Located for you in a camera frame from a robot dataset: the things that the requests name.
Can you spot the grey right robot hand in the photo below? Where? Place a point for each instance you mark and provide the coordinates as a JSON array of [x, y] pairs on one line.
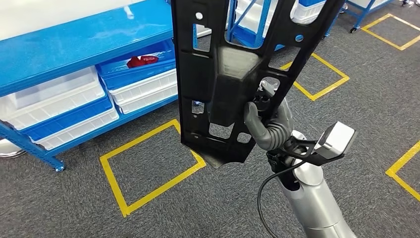
[[251, 118]]

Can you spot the black plastic frame part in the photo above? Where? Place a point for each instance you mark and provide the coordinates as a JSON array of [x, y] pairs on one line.
[[197, 82]]

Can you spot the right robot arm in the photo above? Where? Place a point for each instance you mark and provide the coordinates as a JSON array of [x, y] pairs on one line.
[[315, 203]]

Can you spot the blue metal shelf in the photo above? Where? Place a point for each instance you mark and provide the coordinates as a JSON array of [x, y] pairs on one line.
[[82, 42]]

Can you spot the blue metal rack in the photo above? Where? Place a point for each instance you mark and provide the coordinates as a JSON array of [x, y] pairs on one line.
[[246, 37]]

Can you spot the yellow floor tape square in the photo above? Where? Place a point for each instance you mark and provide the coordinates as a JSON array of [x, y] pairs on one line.
[[328, 87], [111, 184]]

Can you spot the white plastic crate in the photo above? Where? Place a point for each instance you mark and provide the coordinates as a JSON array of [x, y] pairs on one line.
[[144, 87], [82, 131], [147, 101]]

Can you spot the white crate with blue lid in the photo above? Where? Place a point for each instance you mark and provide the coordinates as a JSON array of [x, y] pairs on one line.
[[306, 11]]

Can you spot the blue plastic crate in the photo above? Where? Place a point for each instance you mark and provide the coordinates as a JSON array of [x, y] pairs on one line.
[[72, 120], [137, 75]]

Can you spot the red item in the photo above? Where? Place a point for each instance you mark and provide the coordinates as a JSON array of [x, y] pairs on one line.
[[141, 61]]

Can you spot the blue trolley with casters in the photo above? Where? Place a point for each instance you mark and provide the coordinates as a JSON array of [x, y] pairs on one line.
[[357, 13]]

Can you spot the large translucent white crate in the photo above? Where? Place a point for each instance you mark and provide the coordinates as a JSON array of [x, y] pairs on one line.
[[52, 95]]

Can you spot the white board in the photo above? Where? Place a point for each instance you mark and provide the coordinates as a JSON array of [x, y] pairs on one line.
[[49, 16]]

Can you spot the round metal base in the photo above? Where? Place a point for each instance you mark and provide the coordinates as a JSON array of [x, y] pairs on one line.
[[10, 149]]

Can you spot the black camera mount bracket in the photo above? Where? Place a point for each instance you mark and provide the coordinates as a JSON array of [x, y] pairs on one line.
[[302, 149]]

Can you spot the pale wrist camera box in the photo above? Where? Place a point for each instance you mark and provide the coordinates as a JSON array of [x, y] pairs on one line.
[[336, 139]]

